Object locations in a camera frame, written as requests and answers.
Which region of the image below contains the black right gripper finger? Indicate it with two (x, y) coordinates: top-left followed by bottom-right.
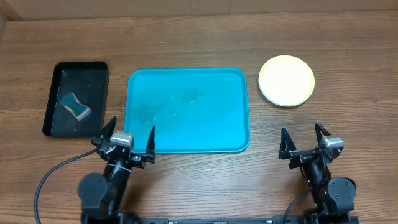
(279, 128), (297, 154)
(315, 122), (331, 143)

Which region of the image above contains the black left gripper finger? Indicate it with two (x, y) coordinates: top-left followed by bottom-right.
(146, 125), (155, 157)
(101, 116), (117, 139)

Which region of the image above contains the black water tray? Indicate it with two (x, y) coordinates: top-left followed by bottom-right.
(42, 61), (109, 137)

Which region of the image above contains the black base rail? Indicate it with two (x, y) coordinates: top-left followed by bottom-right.
(82, 215), (360, 224)

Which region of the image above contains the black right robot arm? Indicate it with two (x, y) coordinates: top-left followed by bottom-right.
(279, 122), (359, 223)

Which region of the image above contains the yellow-green plate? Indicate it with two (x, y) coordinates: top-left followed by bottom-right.
(258, 55), (315, 95)

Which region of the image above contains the brown cardboard backdrop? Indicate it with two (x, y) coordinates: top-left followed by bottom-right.
(1, 0), (397, 21)

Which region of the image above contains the light blue plate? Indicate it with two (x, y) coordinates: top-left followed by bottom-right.
(259, 85), (311, 107)

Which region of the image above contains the teal plastic tray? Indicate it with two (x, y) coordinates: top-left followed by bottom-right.
(124, 68), (250, 154)

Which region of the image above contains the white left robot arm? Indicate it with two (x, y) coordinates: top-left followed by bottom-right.
(78, 117), (155, 224)

